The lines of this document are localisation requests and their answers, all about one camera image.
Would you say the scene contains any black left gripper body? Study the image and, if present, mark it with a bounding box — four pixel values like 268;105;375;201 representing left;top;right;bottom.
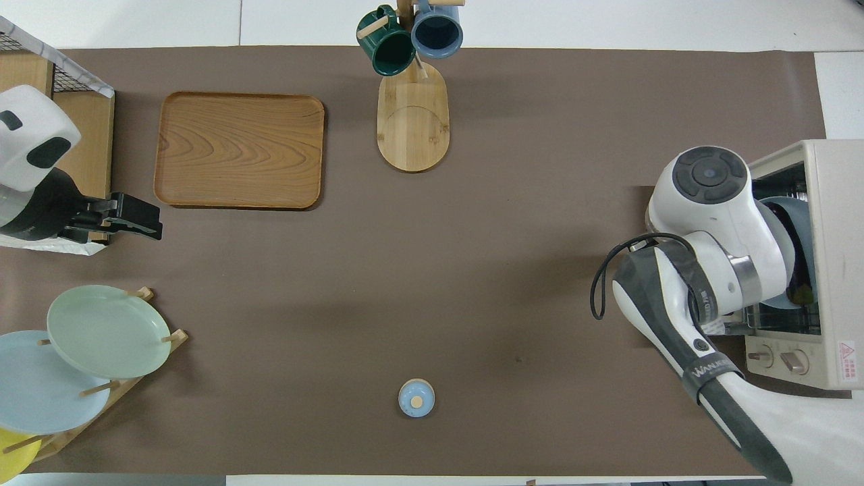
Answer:
67;192;163;242

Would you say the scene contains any beige toaster oven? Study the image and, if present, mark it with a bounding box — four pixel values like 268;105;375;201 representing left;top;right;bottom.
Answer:
742;140;864;392

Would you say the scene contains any wooden step shelf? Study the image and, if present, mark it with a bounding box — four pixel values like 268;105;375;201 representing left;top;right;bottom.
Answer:
0;51;115;242

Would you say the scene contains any pale green plate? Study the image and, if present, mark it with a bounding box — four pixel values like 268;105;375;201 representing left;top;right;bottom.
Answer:
47;284;172;380

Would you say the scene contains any wooden serving tray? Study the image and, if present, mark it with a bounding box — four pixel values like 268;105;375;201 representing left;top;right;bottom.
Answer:
154;91;325;211

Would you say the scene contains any light blue racked plate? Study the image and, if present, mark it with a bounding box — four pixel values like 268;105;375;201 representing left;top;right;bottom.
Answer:
0;330;112;435

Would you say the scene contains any wooden plate rack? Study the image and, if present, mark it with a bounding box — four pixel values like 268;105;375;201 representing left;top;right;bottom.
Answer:
0;287;189;463

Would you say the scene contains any yellow plate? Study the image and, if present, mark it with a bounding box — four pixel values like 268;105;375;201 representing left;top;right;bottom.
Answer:
0;427;43;484

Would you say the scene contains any wooden mug tree stand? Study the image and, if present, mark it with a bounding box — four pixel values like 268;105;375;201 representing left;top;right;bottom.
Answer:
356;0;466;173

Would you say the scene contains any dark green mug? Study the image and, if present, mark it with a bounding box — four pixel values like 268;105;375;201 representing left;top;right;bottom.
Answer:
356;5;417;77

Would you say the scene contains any small blue lid wooden knob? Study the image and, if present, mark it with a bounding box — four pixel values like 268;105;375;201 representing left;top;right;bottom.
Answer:
398;379;436;419

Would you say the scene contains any brown table mat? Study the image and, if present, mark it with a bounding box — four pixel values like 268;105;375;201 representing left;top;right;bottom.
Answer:
0;46;859;475

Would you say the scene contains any blue mug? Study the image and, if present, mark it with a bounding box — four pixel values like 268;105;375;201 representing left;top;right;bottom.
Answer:
410;0;464;59

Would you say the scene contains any black wire basket marble trim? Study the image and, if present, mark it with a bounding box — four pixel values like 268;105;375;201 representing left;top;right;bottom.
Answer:
0;17;115;256

